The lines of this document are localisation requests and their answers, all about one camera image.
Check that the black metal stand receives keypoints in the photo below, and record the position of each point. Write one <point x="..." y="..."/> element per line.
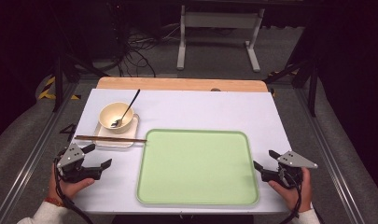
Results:
<point x="312" y="93"/>
<point x="58" y="87"/>

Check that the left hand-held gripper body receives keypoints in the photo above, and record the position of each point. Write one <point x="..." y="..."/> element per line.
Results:
<point x="72" y="157"/>

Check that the green tray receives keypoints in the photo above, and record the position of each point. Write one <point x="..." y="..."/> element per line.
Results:
<point x="196" y="168"/>

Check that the white metal stand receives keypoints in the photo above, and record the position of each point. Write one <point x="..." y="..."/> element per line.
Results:
<point x="221" y="20"/>

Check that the person's left hand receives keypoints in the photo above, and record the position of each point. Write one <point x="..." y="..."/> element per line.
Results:
<point x="68" y="189"/>

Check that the person's right hand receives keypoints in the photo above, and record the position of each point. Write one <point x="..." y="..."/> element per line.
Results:
<point x="294" y="196"/>

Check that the wooden table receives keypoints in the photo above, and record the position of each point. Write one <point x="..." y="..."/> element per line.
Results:
<point x="177" y="84"/>

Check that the white square plate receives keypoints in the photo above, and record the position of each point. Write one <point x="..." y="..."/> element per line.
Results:
<point x="131" y="130"/>

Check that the aluminium rail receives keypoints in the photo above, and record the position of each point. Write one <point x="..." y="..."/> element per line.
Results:
<point x="31" y="161"/>
<point x="329" y="161"/>

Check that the cream bowl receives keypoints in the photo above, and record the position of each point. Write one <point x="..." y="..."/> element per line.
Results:
<point x="110" y="113"/>

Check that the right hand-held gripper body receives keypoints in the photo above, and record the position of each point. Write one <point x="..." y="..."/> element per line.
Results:
<point x="294" y="160"/>

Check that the metal spoon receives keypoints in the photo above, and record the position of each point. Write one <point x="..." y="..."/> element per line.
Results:
<point x="127" y="109"/>

